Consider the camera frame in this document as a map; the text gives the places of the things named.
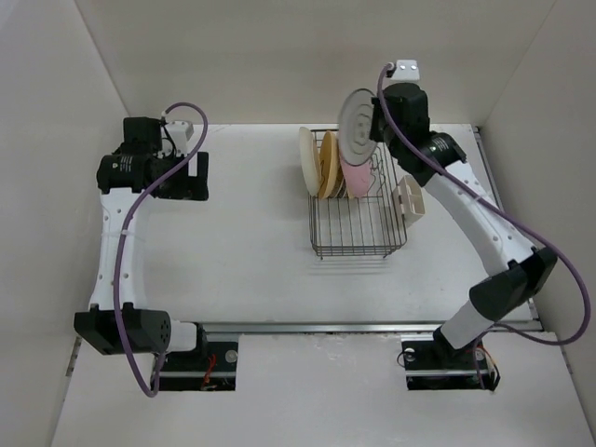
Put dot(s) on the white plate with dark rim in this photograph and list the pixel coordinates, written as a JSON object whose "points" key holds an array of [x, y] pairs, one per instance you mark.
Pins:
{"points": [[354, 128]]}

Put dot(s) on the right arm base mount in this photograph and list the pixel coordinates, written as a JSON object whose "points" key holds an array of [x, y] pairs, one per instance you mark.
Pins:
{"points": [[425, 370]]}

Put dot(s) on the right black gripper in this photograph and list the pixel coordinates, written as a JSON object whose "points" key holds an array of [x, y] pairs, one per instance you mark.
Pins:
{"points": [[374, 131]]}

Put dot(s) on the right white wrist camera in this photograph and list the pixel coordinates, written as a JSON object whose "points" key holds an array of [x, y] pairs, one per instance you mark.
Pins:
{"points": [[403, 71]]}

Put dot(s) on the beige cutlery holder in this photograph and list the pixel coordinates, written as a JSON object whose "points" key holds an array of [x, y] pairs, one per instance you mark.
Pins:
{"points": [[409, 201]]}

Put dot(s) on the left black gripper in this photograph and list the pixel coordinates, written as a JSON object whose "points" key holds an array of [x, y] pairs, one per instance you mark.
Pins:
{"points": [[190, 187]]}

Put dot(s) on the cream white plate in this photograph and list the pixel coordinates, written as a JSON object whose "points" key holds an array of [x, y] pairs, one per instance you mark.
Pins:
{"points": [[309, 160]]}

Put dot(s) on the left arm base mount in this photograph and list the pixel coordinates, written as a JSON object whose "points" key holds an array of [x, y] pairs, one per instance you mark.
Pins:
{"points": [[213, 369]]}

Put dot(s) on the wire dish rack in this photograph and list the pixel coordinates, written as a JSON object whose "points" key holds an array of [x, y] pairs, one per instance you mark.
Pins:
{"points": [[372, 225]]}

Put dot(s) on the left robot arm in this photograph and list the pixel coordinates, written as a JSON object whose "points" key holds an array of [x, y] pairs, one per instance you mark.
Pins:
{"points": [[119, 291]]}

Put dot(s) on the pink plate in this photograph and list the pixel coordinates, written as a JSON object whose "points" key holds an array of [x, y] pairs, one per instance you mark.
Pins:
{"points": [[358, 179]]}

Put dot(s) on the grey patterned plate in rack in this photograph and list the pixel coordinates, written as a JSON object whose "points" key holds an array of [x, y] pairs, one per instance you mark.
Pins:
{"points": [[342, 190]]}

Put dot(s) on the tan yellow plate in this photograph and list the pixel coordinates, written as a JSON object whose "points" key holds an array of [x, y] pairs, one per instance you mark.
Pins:
{"points": [[329, 166]]}

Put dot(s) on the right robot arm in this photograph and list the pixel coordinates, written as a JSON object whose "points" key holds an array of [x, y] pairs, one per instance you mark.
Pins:
{"points": [[516, 268]]}

